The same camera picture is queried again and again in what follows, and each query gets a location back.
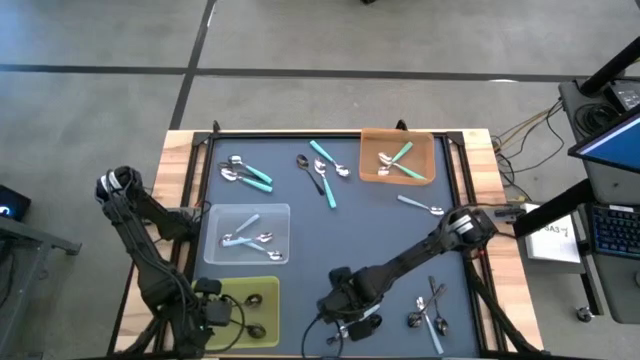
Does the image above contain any black metal pole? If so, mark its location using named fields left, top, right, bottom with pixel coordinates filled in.
left=578, top=34, right=640, bottom=96

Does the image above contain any black computer keyboard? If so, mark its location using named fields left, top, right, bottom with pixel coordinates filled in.
left=589, top=203, right=640, bottom=260

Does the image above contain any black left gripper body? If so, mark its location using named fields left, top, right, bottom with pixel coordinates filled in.
left=172, top=276, right=224, bottom=357

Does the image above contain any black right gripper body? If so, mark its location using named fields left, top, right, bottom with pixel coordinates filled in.
left=316, top=266, right=381, bottom=324

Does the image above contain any white paper sheet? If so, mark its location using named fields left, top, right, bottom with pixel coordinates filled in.
left=519, top=201, right=582, bottom=265

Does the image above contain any teal handled spoon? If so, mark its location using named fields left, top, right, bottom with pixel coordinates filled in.
left=313, top=157, right=338, bottom=210
left=308, top=139, right=352, bottom=179
left=219, top=167, right=275, bottom=194
left=377, top=141, right=415, bottom=177
left=227, top=154, right=274, bottom=185
left=378, top=151, right=428, bottom=182

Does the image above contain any computer monitor blue screen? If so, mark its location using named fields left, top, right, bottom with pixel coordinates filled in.
left=567, top=106, right=640, bottom=175

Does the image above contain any clear plastic bin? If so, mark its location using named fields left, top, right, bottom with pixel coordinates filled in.
left=202, top=202, right=292, bottom=266

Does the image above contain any coiled black cable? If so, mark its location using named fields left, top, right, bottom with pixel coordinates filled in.
left=571, top=101, right=610, bottom=137

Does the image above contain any yellow cable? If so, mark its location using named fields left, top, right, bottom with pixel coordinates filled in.
left=491, top=98, right=567, bottom=174

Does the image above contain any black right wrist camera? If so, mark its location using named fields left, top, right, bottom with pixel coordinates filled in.
left=348, top=319, right=375, bottom=343

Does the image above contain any black metal table frame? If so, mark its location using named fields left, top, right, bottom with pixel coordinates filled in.
left=107, top=119, right=544, bottom=360

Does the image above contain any black device blue light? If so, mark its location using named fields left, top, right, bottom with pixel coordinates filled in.
left=0, top=183, right=32, bottom=224

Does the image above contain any grey equipment cart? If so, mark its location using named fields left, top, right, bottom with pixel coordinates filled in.
left=557, top=78, right=640, bottom=325

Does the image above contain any black power adapter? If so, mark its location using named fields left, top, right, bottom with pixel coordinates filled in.
left=606, top=81, right=640, bottom=112

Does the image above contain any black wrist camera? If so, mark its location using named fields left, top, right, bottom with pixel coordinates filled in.
left=203, top=298, right=234, bottom=328
left=348, top=319, right=375, bottom=343

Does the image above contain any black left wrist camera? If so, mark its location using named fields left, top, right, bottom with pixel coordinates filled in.
left=203, top=298, right=234, bottom=328

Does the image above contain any grey metal stand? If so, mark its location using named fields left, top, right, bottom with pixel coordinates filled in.
left=0, top=215, right=83, bottom=360

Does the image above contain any orange plastic bin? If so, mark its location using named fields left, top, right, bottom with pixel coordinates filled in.
left=358, top=127, right=437, bottom=187

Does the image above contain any yellow plastic bin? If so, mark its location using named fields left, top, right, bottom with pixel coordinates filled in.
left=183, top=275, right=281, bottom=351

